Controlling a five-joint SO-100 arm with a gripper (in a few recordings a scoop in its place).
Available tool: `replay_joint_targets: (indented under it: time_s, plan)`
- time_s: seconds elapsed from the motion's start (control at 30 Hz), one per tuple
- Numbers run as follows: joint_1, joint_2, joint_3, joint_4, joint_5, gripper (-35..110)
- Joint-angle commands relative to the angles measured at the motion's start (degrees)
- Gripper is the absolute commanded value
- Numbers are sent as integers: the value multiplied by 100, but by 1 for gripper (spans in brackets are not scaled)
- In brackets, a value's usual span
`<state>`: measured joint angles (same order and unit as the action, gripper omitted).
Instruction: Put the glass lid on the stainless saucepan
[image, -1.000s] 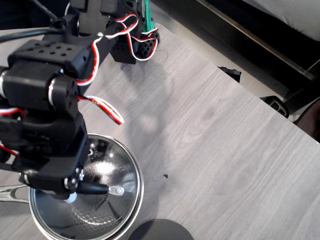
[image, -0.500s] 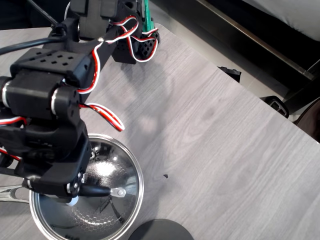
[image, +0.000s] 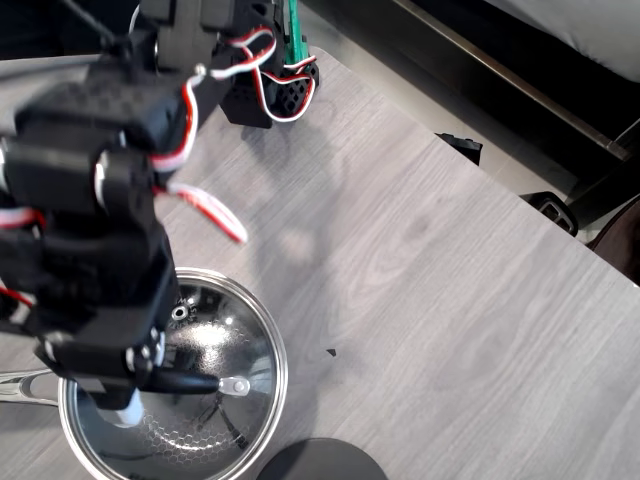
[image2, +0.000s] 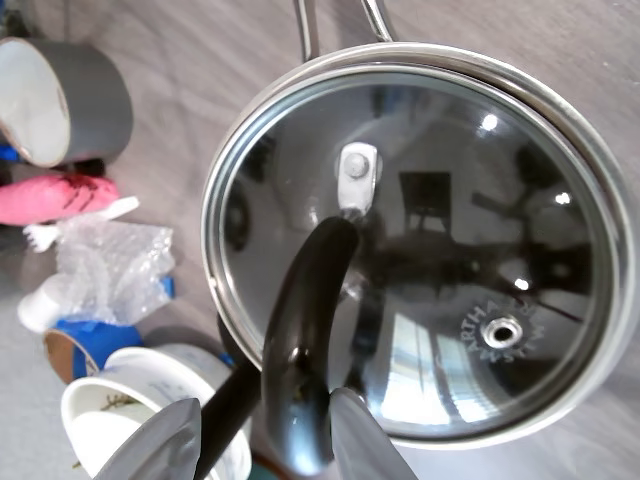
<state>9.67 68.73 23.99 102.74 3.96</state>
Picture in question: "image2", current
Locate pink soft object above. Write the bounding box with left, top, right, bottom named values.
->
left=0, top=173, right=122, bottom=226

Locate clear bubble wrap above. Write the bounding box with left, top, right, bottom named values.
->
left=53, top=218, right=177, bottom=327

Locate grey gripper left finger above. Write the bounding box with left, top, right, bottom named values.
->
left=92, top=397, right=203, bottom=480

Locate blue painter tape roll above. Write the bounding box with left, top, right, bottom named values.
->
left=43, top=319, right=147, bottom=387

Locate white plastic fork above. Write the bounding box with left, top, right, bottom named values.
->
left=22, top=195, right=142, bottom=254

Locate glass lid with black handle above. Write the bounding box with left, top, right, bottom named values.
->
left=212, top=69, right=617, bottom=477

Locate white bowl with herbs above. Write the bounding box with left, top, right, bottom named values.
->
left=60, top=376, right=254, bottom=480

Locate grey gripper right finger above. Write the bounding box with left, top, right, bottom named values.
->
left=328, top=388, right=419, bottom=480

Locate grey cylindrical container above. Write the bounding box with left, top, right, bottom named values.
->
left=0, top=37, right=135, bottom=169

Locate white cup with blue print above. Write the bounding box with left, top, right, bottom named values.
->
left=102, top=343, right=237, bottom=404

